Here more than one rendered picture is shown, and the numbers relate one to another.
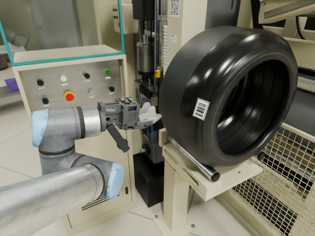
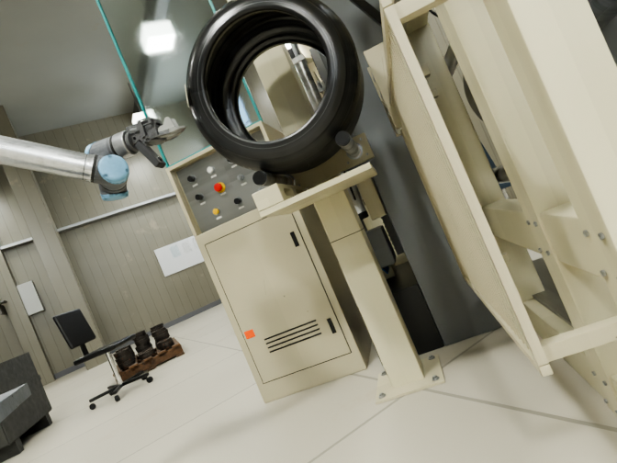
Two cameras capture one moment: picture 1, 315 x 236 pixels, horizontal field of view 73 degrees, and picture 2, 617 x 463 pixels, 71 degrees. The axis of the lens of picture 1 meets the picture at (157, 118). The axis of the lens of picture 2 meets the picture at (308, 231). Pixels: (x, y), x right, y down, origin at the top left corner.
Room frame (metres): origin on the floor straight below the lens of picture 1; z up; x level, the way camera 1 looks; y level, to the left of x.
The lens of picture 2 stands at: (-0.29, -1.18, 0.67)
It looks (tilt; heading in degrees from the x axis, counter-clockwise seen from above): 1 degrees up; 42
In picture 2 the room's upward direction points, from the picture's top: 23 degrees counter-clockwise
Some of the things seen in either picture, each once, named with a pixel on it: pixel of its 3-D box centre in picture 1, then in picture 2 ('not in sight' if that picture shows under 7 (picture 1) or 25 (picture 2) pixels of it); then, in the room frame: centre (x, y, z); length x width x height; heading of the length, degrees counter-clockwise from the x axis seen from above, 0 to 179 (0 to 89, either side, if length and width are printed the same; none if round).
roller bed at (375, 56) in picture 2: not in sight; (399, 87); (1.24, -0.50, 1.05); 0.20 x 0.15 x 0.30; 29
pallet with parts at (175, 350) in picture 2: not in sight; (144, 347); (2.07, 4.25, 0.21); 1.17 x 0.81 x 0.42; 67
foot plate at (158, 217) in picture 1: (174, 221); (408, 376); (1.08, -0.13, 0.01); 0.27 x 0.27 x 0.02; 29
